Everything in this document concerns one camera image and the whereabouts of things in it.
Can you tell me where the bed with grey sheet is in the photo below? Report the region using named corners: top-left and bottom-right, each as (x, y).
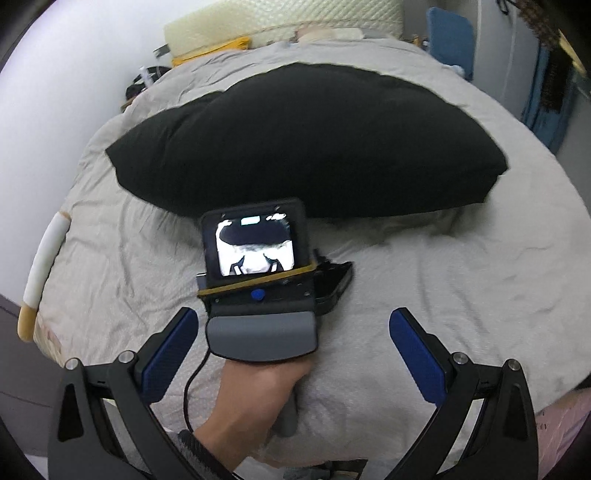
top-left (34, 34), bottom-right (591, 467)

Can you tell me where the person's left hand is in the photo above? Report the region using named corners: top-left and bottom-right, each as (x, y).
top-left (203, 356), bottom-right (311, 446)

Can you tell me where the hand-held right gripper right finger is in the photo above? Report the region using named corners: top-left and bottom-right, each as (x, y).
top-left (369, 308), bottom-right (540, 480)

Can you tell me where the yellow pillow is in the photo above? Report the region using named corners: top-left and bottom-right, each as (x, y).
top-left (172, 37), bottom-right (252, 68)

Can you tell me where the cream quilted headboard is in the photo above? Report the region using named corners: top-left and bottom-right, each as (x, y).
top-left (164, 0), bottom-right (402, 56)

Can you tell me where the white padded tube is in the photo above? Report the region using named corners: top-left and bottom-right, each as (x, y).
top-left (17, 211), bottom-right (71, 342)

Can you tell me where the black cable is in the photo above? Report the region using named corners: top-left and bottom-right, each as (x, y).
top-left (183, 348), bottom-right (214, 435)

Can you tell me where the beige pillow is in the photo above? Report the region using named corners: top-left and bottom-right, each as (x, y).
top-left (295, 25), bottom-right (365, 44)

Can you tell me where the person's left forearm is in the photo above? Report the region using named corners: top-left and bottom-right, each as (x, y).
top-left (178, 418), bottom-right (278, 480)

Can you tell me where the blue board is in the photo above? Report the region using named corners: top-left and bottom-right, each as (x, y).
top-left (425, 7), bottom-right (476, 81)

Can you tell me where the black white object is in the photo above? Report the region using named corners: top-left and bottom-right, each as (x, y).
top-left (121, 65), bottom-right (169, 112)

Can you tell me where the pink patterned cloth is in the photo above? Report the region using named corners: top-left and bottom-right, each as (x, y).
top-left (536, 392), bottom-right (591, 480)

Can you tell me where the blue hanging cloth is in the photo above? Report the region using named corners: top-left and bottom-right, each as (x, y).
top-left (522, 41), bottom-right (575, 153)

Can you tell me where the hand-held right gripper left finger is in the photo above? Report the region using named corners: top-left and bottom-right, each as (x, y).
top-left (47, 307), bottom-right (236, 480)

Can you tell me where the black jacket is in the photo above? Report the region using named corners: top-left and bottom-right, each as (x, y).
top-left (105, 62), bottom-right (509, 222)

